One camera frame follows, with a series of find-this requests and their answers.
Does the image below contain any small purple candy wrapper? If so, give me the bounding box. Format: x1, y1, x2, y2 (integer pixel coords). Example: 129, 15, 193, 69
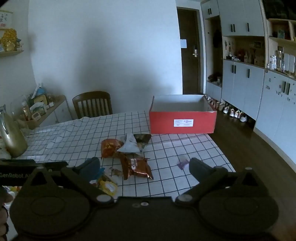
177, 160, 189, 170

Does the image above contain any yellow snack packet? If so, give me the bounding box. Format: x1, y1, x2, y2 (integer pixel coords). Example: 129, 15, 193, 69
98, 180, 118, 197

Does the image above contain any red orange snack bag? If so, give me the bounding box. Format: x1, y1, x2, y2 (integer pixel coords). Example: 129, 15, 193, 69
101, 138, 123, 158

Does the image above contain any brown Oreo snack bag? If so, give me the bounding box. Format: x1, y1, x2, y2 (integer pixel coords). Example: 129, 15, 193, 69
119, 154, 154, 180

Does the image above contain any white green snack bag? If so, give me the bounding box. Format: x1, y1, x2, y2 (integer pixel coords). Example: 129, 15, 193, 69
118, 133, 141, 154

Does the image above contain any black snack packet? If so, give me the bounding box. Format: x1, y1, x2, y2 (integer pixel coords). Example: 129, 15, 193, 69
134, 133, 152, 152

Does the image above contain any blue cookie packet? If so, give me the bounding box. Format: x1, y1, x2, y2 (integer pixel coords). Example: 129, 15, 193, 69
97, 168, 105, 178

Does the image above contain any person's hand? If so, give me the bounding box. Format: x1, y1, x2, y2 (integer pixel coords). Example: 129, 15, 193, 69
0, 186, 14, 241

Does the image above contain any gold thermos jug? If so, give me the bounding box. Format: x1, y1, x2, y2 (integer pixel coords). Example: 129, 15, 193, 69
1, 104, 28, 158

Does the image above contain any checkered white tablecloth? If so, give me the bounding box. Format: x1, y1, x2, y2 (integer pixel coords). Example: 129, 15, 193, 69
14, 110, 236, 197

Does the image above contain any small white clock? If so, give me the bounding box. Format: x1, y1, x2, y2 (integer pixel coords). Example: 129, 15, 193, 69
32, 112, 41, 121

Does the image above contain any white side cabinet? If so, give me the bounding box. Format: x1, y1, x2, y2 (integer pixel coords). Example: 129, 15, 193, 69
26, 95, 73, 130

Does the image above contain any dark wooden chair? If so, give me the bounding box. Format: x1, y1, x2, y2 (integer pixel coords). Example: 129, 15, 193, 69
72, 91, 113, 118

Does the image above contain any red cardboard box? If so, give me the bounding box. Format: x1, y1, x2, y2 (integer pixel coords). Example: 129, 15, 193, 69
149, 95, 217, 135

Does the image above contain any row of shoes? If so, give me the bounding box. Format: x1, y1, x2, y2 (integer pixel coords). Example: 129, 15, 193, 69
204, 94, 247, 123

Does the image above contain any tissue box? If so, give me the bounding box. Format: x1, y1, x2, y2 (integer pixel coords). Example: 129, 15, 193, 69
30, 102, 47, 115

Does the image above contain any dark entrance door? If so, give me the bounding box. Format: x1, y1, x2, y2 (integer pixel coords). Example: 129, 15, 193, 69
177, 8, 201, 94

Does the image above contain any wall shelf with ornaments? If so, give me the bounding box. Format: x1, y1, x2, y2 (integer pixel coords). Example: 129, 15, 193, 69
1, 28, 23, 58

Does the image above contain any white wall cabinet unit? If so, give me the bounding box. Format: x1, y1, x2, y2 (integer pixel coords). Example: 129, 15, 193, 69
201, 1, 295, 168

